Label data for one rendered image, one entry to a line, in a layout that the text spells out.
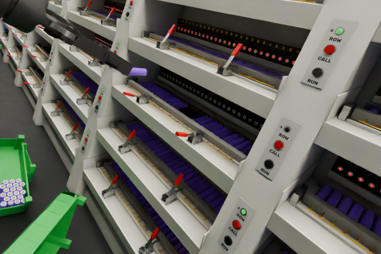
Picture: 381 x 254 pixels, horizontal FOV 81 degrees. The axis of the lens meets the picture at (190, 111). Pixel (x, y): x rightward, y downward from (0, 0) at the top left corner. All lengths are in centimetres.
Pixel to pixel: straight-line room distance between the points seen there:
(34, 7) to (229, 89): 40
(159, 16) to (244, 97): 56
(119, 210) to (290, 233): 60
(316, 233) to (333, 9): 40
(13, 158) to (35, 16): 82
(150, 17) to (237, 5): 42
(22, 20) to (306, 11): 50
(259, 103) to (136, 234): 59
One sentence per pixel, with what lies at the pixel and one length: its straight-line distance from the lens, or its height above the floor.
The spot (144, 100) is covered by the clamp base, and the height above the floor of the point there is 56.
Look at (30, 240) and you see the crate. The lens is 73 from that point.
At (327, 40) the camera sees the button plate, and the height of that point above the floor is 86.
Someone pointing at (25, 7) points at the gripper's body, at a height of 71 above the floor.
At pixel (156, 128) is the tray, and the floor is 51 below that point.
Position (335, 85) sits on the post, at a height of 80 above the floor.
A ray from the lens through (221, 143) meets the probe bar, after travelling 58.
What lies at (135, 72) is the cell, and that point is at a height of 66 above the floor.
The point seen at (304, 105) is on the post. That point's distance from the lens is 46.
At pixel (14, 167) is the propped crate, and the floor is 8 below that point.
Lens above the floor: 74
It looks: 12 degrees down
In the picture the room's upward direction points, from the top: 23 degrees clockwise
